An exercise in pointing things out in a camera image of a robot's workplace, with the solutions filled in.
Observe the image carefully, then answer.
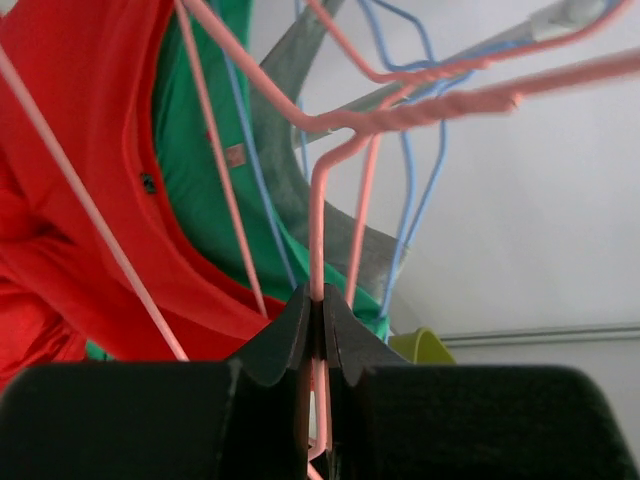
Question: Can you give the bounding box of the blue hanger under grey top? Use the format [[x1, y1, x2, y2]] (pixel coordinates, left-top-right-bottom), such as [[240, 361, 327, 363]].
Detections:
[[294, 0, 476, 321]]

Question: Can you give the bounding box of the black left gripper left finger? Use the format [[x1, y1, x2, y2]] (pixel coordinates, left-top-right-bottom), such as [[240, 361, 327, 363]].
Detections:
[[1, 287, 311, 479]]

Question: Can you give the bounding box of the red tank top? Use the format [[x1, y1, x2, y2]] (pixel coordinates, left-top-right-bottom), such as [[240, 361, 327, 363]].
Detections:
[[1, 1, 284, 383]]

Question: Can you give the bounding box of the olive green plastic basket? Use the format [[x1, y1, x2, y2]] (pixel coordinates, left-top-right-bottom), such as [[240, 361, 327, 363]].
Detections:
[[388, 328, 456, 365]]

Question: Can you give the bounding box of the grey tank top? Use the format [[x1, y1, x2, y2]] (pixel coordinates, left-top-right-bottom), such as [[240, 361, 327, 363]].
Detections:
[[250, 7, 393, 303]]

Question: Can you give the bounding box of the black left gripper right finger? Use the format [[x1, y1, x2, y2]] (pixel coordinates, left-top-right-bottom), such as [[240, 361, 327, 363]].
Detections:
[[323, 286, 639, 479]]

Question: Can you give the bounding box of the green tank top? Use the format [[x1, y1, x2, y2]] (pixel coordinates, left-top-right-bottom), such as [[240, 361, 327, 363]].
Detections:
[[84, 0, 394, 361]]

